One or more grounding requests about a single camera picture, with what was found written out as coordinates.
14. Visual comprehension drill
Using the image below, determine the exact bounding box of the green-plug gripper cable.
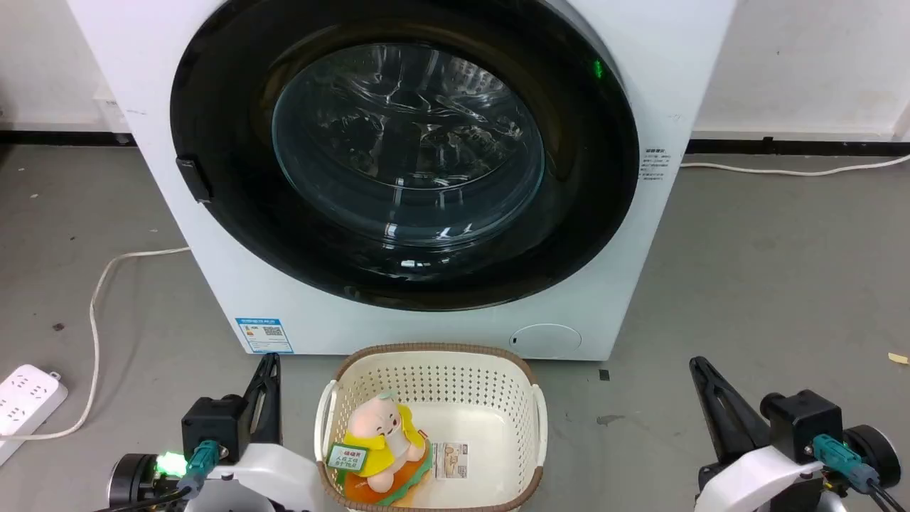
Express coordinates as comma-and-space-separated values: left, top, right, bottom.
92, 439, 223, 512
813, 434, 910, 512

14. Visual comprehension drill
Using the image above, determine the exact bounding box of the small printed paper tag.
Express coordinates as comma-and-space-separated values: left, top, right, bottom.
432, 442, 469, 479

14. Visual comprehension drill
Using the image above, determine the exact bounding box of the round black glass washer door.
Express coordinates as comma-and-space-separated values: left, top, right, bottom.
169, 0, 641, 312

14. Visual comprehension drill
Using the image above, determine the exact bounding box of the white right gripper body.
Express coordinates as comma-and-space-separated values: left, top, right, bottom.
695, 425, 902, 512

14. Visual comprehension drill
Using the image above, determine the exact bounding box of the round white filter cover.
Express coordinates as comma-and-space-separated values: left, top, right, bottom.
508, 324, 583, 359

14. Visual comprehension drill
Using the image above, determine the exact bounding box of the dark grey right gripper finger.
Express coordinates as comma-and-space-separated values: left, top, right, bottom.
695, 377, 747, 466
689, 356, 774, 459

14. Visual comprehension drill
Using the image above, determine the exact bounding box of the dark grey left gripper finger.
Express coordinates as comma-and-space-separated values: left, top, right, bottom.
243, 370, 268, 445
262, 353, 283, 446

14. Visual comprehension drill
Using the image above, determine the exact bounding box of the green-plug right gripper cable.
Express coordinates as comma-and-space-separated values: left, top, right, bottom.
813, 434, 910, 512

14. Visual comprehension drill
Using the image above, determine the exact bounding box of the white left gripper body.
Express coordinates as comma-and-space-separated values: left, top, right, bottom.
108, 442, 324, 512

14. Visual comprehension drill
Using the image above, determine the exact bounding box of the blue energy label sticker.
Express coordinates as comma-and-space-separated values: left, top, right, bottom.
235, 317, 295, 355

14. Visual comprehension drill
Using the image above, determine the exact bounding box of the white power cable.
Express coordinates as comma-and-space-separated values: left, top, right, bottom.
680, 154, 910, 177
0, 245, 191, 443

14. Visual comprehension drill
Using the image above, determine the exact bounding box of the cream plastic laundry basket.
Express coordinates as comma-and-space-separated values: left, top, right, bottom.
314, 343, 549, 512

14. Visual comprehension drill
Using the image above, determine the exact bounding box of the white front-load washing machine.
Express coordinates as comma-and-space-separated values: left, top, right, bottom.
68, 0, 737, 362

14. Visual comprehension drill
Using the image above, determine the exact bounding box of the pink doll in yellow coat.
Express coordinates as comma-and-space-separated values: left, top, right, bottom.
326, 393, 434, 508

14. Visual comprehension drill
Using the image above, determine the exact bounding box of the green-plug left gripper cable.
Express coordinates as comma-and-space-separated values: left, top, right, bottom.
92, 439, 223, 512

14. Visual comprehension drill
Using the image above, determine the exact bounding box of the white power strip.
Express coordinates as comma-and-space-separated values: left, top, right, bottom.
0, 364, 70, 467

